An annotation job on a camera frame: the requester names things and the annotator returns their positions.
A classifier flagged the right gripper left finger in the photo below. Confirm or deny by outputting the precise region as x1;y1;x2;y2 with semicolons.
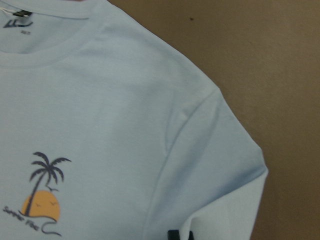
167;229;180;240

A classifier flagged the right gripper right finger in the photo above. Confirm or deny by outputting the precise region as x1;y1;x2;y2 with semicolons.
188;231;194;240

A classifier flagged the light blue t-shirt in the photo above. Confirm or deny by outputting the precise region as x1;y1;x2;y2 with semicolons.
0;0;268;240

